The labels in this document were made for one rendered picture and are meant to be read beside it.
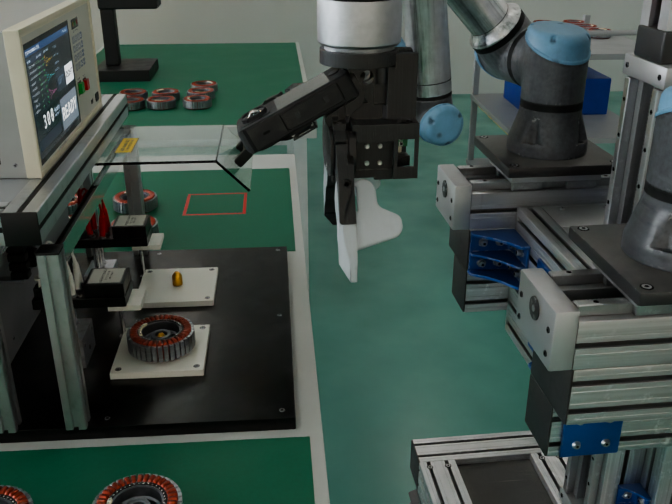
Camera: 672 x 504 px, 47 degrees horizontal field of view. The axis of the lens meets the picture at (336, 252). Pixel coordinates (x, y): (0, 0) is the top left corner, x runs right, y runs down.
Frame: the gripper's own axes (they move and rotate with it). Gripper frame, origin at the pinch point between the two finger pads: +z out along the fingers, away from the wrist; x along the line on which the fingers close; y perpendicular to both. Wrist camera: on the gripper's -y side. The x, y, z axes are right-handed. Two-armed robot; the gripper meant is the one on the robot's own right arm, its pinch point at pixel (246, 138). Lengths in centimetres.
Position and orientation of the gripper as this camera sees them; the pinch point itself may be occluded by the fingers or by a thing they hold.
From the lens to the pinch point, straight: 155.0
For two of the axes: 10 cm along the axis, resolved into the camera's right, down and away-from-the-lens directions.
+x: 5.0, 7.8, 3.9
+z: -8.6, 4.8, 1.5
